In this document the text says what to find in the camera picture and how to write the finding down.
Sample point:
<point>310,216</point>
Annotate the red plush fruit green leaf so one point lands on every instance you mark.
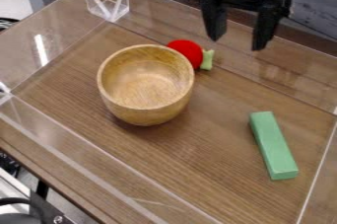
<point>199,57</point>

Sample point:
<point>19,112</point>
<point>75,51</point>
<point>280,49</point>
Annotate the wooden bowl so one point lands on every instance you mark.
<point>146,82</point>

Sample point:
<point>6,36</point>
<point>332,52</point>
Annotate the green rectangular block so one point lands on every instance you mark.
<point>278,156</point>

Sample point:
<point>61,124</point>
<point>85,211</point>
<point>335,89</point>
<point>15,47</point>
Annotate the clear acrylic corner bracket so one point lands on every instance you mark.
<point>109,9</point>

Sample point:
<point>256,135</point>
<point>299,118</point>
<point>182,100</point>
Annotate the clear acrylic tray wall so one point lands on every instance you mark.
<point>114,192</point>

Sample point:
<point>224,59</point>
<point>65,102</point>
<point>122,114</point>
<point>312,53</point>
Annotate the black metal bracket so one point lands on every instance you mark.
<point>46,211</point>

